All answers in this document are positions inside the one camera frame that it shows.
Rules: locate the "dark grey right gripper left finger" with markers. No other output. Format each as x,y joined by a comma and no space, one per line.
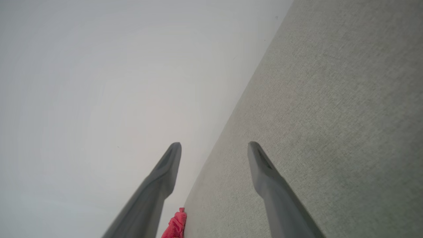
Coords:
155,191

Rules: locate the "red shirt with white trim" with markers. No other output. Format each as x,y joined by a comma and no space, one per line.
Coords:
176,226

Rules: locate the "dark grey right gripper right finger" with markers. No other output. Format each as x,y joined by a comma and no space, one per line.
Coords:
277,198

